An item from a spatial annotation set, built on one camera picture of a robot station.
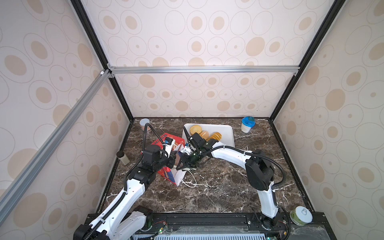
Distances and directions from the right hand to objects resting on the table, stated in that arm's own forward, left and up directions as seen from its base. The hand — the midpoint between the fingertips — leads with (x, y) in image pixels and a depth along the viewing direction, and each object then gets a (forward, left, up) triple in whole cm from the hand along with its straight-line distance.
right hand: (179, 169), depth 81 cm
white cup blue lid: (+36, -46, -2) cm, 58 cm away
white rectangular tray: (+29, -32, -10) cm, 44 cm away
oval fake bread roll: (+28, -15, -5) cm, 33 cm away
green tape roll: (-22, -59, -7) cm, 63 cm away
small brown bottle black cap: (+10, +35, -2) cm, 36 cm away
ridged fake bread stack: (+29, -23, -8) cm, 38 cm away
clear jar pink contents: (+40, +30, -4) cm, 50 cm away
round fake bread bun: (+34, -9, -5) cm, 35 cm away
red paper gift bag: (-4, +4, +2) cm, 6 cm away
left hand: (+6, -1, +10) cm, 12 cm away
